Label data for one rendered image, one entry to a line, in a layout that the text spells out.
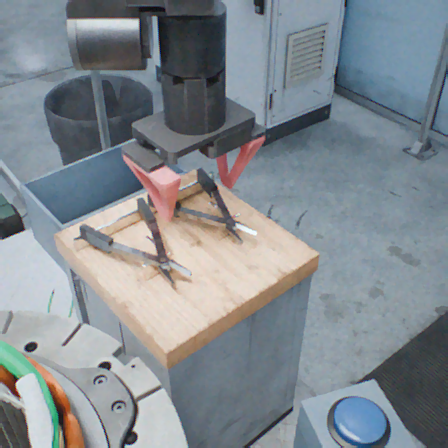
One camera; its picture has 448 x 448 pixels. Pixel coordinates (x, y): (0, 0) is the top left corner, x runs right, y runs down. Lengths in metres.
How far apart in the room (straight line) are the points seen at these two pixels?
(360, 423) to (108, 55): 0.35
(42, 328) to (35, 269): 0.53
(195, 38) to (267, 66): 2.14
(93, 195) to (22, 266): 0.31
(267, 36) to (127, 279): 2.08
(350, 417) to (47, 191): 0.44
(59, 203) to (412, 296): 1.57
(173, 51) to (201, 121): 0.07
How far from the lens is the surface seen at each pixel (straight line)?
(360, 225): 2.33
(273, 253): 0.55
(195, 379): 0.54
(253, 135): 0.53
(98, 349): 0.44
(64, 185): 0.70
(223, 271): 0.53
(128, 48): 0.46
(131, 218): 0.58
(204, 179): 0.60
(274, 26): 2.51
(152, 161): 0.50
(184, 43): 0.46
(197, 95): 0.48
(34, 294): 0.95
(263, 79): 2.60
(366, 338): 1.90
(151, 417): 0.40
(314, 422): 0.47
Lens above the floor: 1.43
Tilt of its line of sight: 39 degrees down
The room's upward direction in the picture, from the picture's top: straight up
